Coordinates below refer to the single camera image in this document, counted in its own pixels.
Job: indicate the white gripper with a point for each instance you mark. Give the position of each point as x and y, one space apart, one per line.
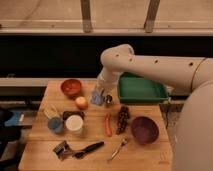
106 81

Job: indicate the blue sponge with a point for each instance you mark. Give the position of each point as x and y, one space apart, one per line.
97 98

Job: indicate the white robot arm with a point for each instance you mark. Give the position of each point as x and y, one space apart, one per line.
194 147

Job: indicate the small metal cup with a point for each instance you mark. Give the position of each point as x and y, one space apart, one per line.
108 100

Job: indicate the white plastic cup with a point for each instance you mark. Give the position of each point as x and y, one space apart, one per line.
75 124

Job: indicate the blue plastic cup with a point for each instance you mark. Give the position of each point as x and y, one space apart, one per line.
56 125

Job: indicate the green plastic tray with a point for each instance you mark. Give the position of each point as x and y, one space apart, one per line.
135 89

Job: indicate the red yellow apple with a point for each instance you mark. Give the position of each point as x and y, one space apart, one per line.
81 103

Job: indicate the red bowl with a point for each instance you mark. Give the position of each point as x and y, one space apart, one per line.
71 87

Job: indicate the dark red grape bunch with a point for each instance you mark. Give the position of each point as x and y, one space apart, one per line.
123 117

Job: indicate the orange carrot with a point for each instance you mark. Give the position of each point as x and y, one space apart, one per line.
108 129

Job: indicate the dark brown block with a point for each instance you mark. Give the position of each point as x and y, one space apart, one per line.
67 114

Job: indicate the metal fork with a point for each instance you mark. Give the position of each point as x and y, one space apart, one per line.
117 150

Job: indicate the purple bowl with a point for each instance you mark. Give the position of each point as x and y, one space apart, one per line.
144 130

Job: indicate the yellow banana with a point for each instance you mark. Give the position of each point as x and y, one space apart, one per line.
51 112

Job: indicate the black metal clip tool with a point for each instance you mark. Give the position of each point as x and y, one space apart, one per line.
63 150

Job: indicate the black chair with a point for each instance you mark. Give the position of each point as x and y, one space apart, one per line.
7 134

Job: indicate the black handled spoon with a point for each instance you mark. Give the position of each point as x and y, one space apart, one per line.
81 153

